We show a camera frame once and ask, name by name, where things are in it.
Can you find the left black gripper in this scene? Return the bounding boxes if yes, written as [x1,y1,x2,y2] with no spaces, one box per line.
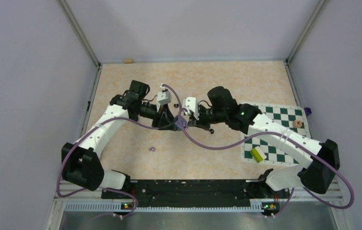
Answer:
[135,102,177,131]

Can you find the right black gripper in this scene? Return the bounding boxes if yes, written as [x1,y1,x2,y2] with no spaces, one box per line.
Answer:
[188,104,227,131]

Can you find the purple grey earbud charging case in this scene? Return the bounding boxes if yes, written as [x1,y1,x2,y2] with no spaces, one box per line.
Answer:
[174,116,188,131]

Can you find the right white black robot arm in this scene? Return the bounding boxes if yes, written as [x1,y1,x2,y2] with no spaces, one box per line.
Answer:
[182,86,340,197]

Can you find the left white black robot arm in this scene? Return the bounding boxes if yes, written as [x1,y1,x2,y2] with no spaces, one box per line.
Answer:
[60,80,177,198]

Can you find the lime green white brick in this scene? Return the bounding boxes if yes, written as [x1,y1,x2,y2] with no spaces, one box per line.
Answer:
[250,146,267,163]

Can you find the green white chessboard mat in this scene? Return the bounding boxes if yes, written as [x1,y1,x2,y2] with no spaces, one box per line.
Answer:
[240,102,311,167]

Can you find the wooden letter cube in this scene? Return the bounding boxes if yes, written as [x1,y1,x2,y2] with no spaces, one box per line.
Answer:
[292,120,303,128]

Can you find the purple object beside table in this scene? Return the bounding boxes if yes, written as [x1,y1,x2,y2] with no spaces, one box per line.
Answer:
[304,107,312,117]

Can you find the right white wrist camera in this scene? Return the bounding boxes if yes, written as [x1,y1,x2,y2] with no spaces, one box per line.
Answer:
[182,97,199,120]

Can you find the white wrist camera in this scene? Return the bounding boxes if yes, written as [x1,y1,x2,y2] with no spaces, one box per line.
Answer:
[182,97,199,120]
[156,90,172,112]

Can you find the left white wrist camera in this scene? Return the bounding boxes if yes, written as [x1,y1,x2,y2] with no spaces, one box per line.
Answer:
[156,90,172,112]

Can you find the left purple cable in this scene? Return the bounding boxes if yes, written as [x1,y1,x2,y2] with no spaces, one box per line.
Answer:
[56,83,188,219]

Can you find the purple cable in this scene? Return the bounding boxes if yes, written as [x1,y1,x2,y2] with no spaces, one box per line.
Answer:
[56,83,188,219]
[177,107,355,218]

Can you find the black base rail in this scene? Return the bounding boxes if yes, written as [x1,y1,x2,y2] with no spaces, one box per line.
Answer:
[101,179,270,209]

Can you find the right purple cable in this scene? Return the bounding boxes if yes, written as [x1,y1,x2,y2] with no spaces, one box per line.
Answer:
[177,107,355,218]

